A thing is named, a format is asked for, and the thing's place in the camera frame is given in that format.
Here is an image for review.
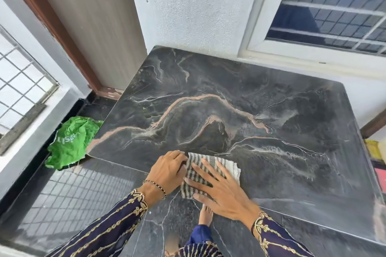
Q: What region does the white metal window grille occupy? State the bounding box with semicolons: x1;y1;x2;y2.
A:
0;24;60;155

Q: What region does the brown door frame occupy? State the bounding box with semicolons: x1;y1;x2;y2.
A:
0;0;125;100

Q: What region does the yellow box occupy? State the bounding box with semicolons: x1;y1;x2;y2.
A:
363;139;386;164

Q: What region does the person's right hand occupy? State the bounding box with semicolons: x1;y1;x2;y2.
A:
184;158;262;228

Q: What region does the navy gold embroidered garment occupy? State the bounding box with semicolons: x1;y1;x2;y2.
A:
179;224;224;257

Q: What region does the red box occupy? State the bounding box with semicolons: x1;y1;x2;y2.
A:
373;166;386;195

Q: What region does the person's right forearm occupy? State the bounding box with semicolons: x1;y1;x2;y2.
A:
252;212;315;257

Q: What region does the person's foot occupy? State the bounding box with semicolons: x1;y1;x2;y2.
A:
198;204;214;227
164;232;182;257

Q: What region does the person's left hand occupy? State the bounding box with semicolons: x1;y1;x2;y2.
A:
144;150;189;196

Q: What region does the black gold bead bracelet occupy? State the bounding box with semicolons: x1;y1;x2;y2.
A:
142;179;167;200

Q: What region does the white framed window with grille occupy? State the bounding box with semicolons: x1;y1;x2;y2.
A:
238;0;386;71

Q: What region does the crumpled green plastic bag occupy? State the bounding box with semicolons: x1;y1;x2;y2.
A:
45;116;104;171

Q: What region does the person's right foot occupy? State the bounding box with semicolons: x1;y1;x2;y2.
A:
198;204;214;227

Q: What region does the grey white striped cloth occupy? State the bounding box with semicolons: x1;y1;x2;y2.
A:
180;152;241;200

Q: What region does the light wooden door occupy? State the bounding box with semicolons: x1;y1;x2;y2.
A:
25;0;148;92

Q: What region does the brown wooden beam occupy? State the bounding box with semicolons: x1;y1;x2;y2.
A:
360;109;386;139

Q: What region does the person's left forearm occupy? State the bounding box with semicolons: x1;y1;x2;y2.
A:
45;189;149;257

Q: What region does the person's left foot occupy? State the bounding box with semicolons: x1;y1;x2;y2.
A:
164;232;182;257

